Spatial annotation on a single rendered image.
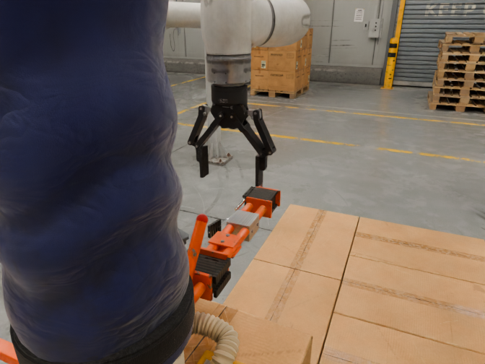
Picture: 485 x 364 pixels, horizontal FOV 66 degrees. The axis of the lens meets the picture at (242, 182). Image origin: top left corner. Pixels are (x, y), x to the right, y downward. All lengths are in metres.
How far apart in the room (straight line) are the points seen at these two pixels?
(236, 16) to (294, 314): 1.08
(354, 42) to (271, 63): 2.98
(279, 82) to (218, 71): 7.42
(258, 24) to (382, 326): 1.13
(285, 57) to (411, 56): 3.48
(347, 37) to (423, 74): 2.04
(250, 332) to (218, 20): 0.62
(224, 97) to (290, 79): 7.34
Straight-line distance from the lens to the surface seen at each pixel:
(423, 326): 1.57
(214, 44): 0.75
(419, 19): 10.26
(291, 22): 0.85
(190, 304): 0.51
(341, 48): 10.53
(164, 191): 0.40
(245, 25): 0.75
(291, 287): 1.60
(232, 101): 0.76
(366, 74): 10.35
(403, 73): 10.33
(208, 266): 0.77
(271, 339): 0.83
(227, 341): 0.72
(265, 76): 8.26
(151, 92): 0.36
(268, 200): 1.01
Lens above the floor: 1.55
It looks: 24 degrees down
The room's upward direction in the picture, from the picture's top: straight up
